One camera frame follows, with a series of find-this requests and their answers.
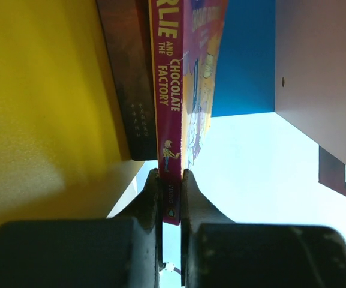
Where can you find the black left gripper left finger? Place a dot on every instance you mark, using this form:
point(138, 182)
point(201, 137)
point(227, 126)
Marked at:
point(122, 251)

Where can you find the Tale of Two Cities book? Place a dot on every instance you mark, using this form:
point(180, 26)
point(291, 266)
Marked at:
point(125, 25)

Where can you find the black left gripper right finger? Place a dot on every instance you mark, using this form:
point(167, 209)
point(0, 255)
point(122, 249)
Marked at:
point(218, 252)

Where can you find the blue pink yellow bookshelf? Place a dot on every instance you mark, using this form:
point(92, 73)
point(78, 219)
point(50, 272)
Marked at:
point(63, 152)

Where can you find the red castle cover book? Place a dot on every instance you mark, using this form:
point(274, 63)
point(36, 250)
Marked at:
point(331, 172)

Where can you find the Roald Dahl Charlie book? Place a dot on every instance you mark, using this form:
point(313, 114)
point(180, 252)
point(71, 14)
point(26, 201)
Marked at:
point(185, 42)

